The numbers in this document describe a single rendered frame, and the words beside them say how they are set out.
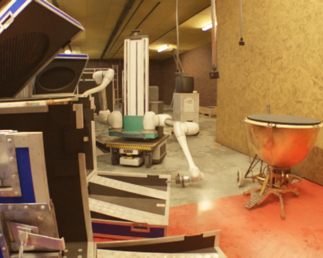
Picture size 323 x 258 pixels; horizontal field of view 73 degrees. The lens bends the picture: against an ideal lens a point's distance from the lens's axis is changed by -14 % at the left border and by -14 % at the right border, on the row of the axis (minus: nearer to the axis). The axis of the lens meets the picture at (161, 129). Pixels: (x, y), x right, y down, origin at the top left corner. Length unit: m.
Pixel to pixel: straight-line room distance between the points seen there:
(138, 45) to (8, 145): 3.22
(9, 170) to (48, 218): 0.11
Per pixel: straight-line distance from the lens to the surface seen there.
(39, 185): 0.44
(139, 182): 2.70
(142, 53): 3.47
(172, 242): 1.60
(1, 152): 0.46
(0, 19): 1.98
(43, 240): 0.47
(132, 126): 3.48
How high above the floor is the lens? 1.02
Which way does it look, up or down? 9 degrees down
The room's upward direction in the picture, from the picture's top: straight up
